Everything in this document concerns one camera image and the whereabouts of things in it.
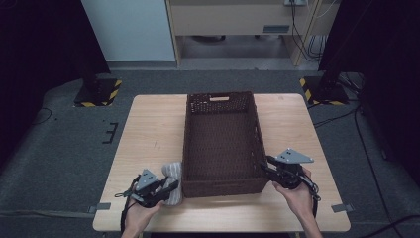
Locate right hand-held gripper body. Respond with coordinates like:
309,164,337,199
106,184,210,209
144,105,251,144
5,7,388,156
274,148,315,190

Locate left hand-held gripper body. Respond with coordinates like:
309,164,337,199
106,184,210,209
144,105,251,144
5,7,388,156
128,169,166,209

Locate grey striped towel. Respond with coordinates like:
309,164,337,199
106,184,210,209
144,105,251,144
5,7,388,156
160,161,183,206

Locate brown wicker basket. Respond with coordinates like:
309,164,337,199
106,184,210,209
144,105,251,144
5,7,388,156
181,91,269,198

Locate person's left hand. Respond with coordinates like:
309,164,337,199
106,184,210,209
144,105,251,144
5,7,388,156
123,200,165,232

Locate person's right hand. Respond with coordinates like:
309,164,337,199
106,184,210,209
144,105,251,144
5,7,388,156
271,168,315,219

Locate grey floor tape piece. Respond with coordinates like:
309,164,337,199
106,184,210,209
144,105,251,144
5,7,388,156
87,202,112,214
331,203,355,213

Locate black stand base yellow stripes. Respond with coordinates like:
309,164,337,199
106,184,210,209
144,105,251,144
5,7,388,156
299,75,350,107
73,77,123,108

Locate dark curtain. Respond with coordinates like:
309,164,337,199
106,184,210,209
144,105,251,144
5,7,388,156
0,0,112,163
318,0,420,186

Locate beige cabinet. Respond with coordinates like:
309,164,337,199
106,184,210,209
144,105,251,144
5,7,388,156
164,0,341,67

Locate white partition panel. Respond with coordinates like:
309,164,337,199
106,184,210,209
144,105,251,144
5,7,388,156
81,0,176,62

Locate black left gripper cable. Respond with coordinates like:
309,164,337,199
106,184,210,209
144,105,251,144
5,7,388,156
114,177,142,232

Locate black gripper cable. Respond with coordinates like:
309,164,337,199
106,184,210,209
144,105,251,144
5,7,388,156
114,177,142,232
298,175,322,219

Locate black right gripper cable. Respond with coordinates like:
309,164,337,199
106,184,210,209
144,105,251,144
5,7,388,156
298,175,322,219

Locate long black floor cable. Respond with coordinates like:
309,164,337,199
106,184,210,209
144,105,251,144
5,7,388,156
354,105,405,238

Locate thick black floor cable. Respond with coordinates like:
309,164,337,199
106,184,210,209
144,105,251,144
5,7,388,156
360,214,420,238

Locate black cable bundle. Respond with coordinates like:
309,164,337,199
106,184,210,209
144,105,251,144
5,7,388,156
289,3,329,63

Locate thin black floor cable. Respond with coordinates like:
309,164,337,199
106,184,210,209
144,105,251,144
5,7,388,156
32,106,53,126

